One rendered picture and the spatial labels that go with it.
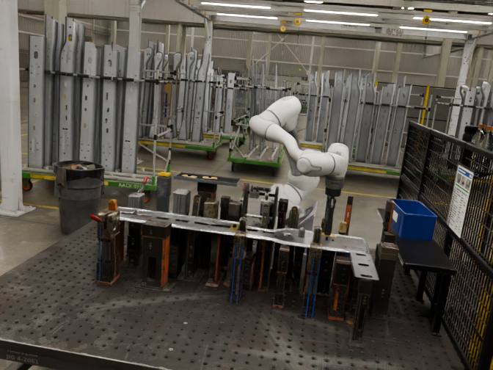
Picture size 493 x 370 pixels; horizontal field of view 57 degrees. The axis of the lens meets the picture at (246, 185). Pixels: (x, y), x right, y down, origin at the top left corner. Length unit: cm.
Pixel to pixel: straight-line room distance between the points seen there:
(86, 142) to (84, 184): 192
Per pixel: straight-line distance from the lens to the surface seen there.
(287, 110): 257
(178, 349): 188
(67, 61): 677
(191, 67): 1019
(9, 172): 574
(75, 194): 487
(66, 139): 677
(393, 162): 945
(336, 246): 223
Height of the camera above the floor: 174
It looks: 13 degrees down
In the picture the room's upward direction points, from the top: 5 degrees clockwise
